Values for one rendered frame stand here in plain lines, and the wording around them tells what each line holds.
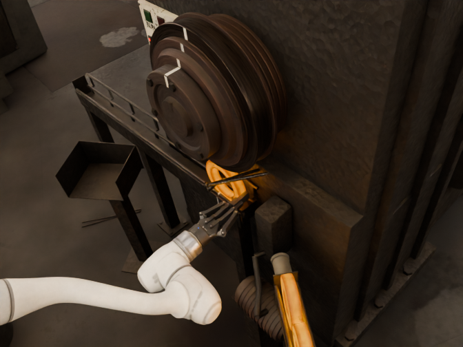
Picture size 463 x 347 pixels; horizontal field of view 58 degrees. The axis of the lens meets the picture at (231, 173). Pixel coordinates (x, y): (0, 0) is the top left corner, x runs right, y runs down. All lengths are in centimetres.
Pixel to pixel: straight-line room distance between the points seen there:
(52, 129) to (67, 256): 117
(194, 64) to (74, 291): 64
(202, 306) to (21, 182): 201
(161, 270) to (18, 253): 143
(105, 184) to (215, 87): 90
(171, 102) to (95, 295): 53
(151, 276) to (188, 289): 15
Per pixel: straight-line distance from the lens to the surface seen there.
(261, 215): 132
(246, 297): 149
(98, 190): 182
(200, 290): 122
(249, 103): 103
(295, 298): 119
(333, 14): 95
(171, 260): 130
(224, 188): 154
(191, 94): 107
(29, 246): 261
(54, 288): 115
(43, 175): 297
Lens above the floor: 184
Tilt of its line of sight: 46 degrees down
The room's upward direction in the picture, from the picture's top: 9 degrees counter-clockwise
